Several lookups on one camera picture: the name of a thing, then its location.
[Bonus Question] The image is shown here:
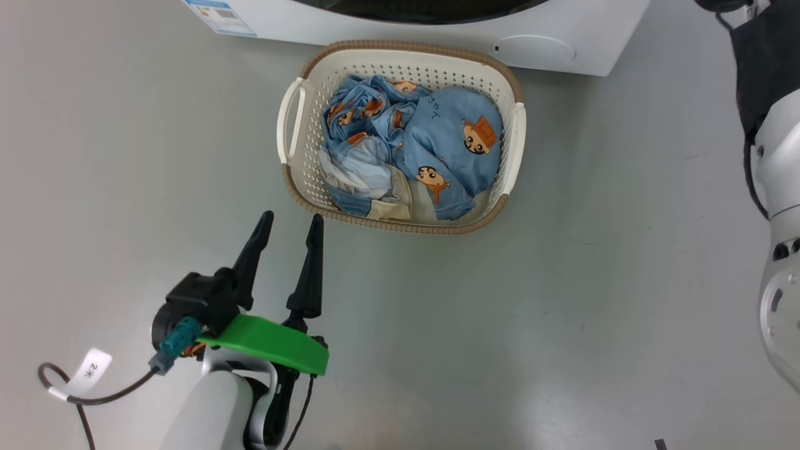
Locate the teal left camera connector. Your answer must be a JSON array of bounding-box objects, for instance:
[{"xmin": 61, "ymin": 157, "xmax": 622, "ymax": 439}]
[{"xmin": 149, "ymin": 317, "xmax": 204, "ymax": 376}]

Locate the blue cartoon print garment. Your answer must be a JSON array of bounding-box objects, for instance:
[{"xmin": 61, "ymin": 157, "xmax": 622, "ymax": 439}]
[{"xmin": 321, "ymin": 74, "xmax": 504, "ymax": 221}]

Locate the white front-load washing machine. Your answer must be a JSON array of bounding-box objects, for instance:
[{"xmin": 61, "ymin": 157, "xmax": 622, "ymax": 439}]
[{"xmin": 181, "ymin": 0, "xmax": 654, "ymax": 77}]

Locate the thin black left gripper cable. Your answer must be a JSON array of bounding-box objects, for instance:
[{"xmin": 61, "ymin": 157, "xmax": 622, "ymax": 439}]
[{"xmin": 284, "ymin": 374, "xmax": 314, "ymax": 450}]

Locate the pale blue white garment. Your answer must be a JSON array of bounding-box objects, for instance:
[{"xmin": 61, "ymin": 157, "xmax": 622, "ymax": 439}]
[{"xmin": 319, "ymin": 134, "xmax": 394, "ymax": 201}]

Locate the white paper cable tag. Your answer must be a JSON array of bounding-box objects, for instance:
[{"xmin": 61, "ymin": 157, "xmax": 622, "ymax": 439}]
[{"xmin": 66, "ymin": 348, "xmax": 113, "ymax": 398}]

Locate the cream perforated laundry basket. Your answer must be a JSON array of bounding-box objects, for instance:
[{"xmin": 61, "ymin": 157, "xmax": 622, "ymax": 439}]
[{"xmin": 277, "ymin": 40, "xmax": 527, "ymax": 236}]

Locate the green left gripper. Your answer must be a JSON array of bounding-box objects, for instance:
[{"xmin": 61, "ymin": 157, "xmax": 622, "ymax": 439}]
[{"xmin": 197, "ymin": 211, "xmax": 329, "ymax": 376}]

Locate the black left camera cable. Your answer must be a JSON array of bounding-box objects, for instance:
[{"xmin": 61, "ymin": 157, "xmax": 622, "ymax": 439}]
[{"xmin": 37, "ymin": 362, "xmax": 160, "ymax": 450}]

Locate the blue energy label sticker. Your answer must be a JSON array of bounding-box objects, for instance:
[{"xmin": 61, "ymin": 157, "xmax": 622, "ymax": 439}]
[{"xmin": 183, "ymin": 0, "xmax": 257, "ymax": 37}]

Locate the round white filter cover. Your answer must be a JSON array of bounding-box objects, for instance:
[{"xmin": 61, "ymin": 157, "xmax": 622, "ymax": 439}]
[{"xmin": 491, "ymin": 34, "xmax": 577, "ymax": 65}]

